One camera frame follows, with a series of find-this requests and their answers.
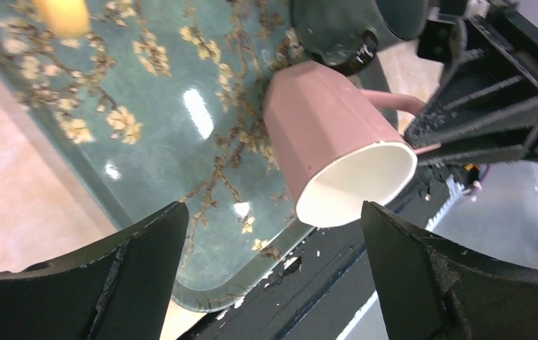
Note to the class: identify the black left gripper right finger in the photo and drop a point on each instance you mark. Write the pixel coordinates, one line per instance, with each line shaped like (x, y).
(430, 287)

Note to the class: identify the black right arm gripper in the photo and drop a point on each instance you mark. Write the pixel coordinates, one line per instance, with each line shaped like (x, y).
(486, 107)

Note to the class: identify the dark teal mug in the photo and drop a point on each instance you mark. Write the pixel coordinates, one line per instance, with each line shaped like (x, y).
(346, 35)

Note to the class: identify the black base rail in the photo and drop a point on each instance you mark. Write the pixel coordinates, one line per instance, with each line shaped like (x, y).
(315, 292)

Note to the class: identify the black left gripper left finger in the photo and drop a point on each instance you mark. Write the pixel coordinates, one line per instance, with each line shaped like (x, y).
(116, 288)

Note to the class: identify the yellow mug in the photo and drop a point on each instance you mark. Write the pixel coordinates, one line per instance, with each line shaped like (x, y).
(67, 19)

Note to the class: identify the pale pink tall mug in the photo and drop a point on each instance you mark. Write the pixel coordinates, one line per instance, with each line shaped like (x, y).
(333, 145)

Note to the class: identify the teal blossom-pattern tray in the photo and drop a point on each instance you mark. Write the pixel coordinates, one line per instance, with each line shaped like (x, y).
(162, 101)

